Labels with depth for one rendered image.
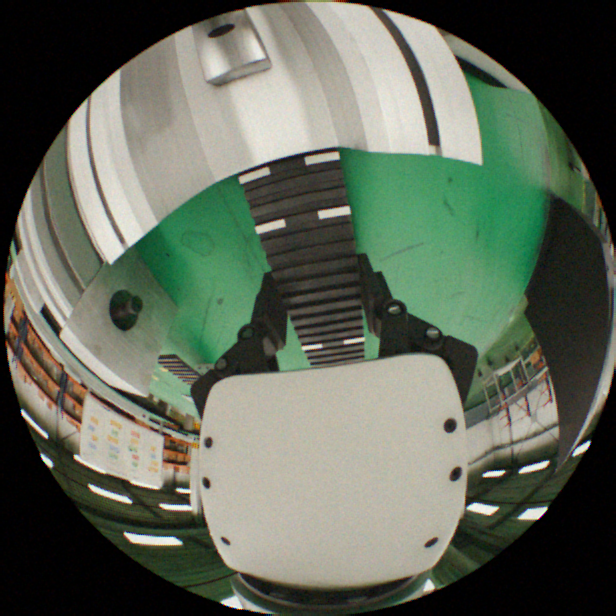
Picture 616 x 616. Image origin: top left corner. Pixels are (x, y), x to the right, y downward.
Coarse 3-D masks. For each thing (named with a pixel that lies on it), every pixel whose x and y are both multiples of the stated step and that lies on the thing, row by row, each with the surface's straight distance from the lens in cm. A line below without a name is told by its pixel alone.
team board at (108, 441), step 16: (96, 400) 297; (96, 416) 301; (112, 416) 309; (80, 432) 303; (96, 432) 305; (112, 432) 312; (128, 432) 322; (144, 432) 336; (160, 432) 358; (80, 448) 308; (96, 448) 310; (112, 448) 316; (128, 448) 326; (144, 448) 340; (160, 448) 357; (96, 464) 317; (112, 464) 323; (128, 464) 332; (144, 464) 345; (160, 464) 361; (144, 480) 352; (160, 480) 368
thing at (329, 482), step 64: (256, 384) 8; (320, 384) 7; (384, 384) 7; (448, 384) 7; (256, 448) 7; (320, 448) 6; (384, 448) 6; (448, 448) 7; (256, 512) 7; (320, 512) 6; (384, 512) 6; (448, 512) 8; (256, 576) 9; (320, 576) 8; (384, 576) 8
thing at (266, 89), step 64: (128, 64) 8; (192, 64) 10; (256, 64) 7; (320, 64) 7; (384, 64) 4; (448, 64) 5; (128, 128) 6; (192, 128) 8; (256, 128) 8; (320, 128) 7; (384, 128) 4; (448, 128) 4; (128, 192) 5; (192, 192) 7
